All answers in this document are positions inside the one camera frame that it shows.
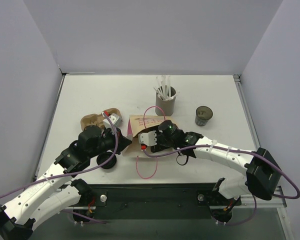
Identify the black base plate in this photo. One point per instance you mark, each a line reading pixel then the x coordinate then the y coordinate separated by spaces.
pixel 160 201

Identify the brown cardboard cup carrier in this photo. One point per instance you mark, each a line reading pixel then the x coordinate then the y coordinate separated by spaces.
pixel 97 119

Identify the black cup lid stack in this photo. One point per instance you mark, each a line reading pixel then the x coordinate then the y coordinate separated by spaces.
pixel 104 160

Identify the white stirrer sticks bundle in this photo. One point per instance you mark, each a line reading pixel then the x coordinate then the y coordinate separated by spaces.
pixel 164 88

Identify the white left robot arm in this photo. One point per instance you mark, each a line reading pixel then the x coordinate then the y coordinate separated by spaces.
pixel 58 187

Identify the grey cylindrical holder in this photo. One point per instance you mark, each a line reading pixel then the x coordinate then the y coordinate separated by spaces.
pixel 166 105

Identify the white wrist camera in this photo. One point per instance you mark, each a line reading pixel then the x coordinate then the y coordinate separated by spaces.
pixel 147 139
pixel 114 118

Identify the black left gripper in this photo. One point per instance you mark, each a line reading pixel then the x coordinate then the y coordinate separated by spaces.
pixel 122 139

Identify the beige pink paper bag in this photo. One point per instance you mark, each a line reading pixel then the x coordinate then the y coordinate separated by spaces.
pixel 152 117

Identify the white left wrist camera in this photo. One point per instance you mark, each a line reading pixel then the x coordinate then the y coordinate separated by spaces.
pixel 114 118

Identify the aluminium frame rail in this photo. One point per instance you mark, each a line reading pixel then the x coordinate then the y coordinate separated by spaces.
pixel 277 197

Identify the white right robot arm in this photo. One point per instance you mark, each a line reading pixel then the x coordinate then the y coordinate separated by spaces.
pixel 197 146

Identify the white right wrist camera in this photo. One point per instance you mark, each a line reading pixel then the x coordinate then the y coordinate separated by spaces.
pixel 147 139

